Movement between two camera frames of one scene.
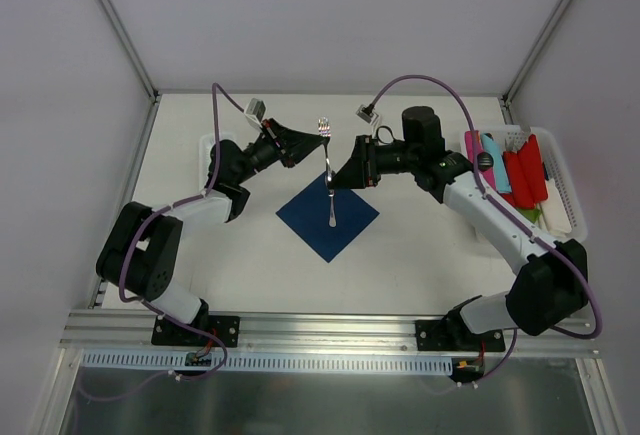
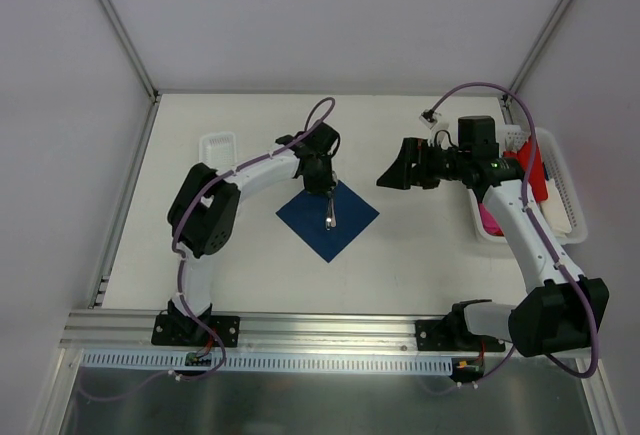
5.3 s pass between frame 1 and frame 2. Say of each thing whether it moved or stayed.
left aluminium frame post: stayed
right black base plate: stayed
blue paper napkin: stayed
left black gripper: moved
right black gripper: moved
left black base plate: stayed
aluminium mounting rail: stayed
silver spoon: stayed
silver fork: moved
